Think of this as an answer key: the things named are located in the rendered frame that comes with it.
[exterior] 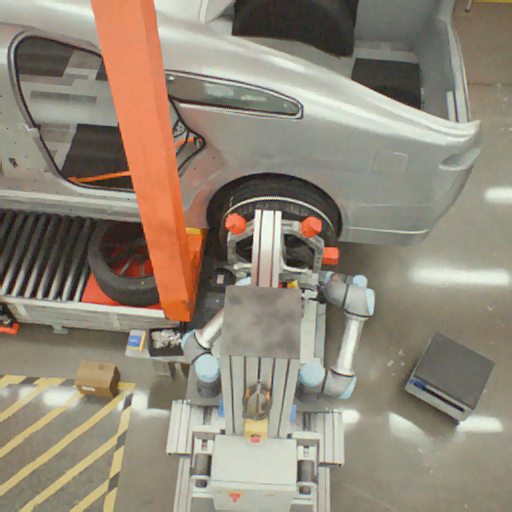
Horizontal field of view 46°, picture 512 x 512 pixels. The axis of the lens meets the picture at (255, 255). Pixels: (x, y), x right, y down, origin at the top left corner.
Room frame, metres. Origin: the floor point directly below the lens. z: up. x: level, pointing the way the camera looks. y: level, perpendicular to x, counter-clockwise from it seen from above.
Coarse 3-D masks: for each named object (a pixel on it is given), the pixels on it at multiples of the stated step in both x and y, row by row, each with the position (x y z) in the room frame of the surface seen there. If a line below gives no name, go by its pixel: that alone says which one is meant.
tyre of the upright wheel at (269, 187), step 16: (240, 192) 2.17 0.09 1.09; (256, 192) 2.12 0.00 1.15; (272, 192) 2.10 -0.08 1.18; (288, 192) 2.11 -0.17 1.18; (304, 192) 2.13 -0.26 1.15; (320, 192) 2.19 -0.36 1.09; (224, 208) 2.17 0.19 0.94; (240, 208) 2.04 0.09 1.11; (256, 208) 2.01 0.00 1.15; (272, 208) 2.00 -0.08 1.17; (288, 208) 2.00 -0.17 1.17; (304, 208) 2.02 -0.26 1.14; (320, 208) 2.07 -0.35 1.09; (224, 224) 2.02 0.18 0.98; (224, 240) 2.01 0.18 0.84
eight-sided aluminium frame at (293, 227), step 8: (248, 224) 1.96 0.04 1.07; (280, 224) 1.95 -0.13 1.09; (288, 224) 1.94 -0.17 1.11; (296, 224) 1.93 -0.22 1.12; (248, 232) 1.92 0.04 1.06; (280, 232) 1.90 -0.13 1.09; (288, 232) 1.90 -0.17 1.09; (296, 232) 1.89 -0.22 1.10; (232, 240) 1.92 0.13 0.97; (304, 240) 1.89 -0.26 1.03; (312, 240) 1.89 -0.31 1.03; (320, 240) 1.93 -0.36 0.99; (232, 248) 1.92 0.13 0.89; (320, 248) 1.88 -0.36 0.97; (232, 256) 1.92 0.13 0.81; (240, 256) 1.98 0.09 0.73; (320, 256) 1.88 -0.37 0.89; (232, 264) 1.92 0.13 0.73; (304, 264) 1.95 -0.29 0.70; (320, 264) 1.88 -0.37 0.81; (288, 280) 1.89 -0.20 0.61
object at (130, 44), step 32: (96, 0) 1.65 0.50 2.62; (128, 0) 1.64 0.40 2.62; (128, 32) 1.64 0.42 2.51; (128, 64) 1.64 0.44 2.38; (160, 64) 1.76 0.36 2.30; (128, 96) 1.64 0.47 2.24; (160, 96) 1.70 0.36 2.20; (128, 128) 1.65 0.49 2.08; (160, 128) 1.64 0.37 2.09; (128, 160) 1.65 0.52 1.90; (160, 160) 1.64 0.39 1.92; (160, 192) 1.64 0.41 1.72; (160, 224) 1.64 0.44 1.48; (160, 256) 1.64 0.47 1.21; (160, 288) 1.65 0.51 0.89; (192, 288) 1.75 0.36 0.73
